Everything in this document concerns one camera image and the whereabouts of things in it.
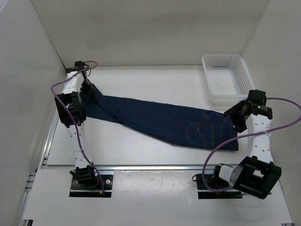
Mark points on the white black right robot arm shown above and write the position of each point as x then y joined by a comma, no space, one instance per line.
256,174

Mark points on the aluminium table edge rail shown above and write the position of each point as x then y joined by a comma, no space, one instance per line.
244,101

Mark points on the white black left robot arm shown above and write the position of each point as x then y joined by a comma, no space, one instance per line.
72,115

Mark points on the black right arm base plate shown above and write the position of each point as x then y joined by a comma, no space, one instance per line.
214,183

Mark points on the front aluminium rail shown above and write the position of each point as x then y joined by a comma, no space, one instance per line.
149,167

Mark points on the white perforated plastic basket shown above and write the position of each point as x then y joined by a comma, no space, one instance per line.
228,78

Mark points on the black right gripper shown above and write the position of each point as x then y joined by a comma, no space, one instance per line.
240,126

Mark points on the left aluminium frame rail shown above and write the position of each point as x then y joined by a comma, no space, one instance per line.
30,180

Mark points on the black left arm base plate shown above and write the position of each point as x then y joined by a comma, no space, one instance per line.
94,190

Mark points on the dark blue denim trousers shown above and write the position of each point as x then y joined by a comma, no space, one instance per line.
174,124

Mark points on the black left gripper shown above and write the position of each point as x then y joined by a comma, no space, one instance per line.
91,91

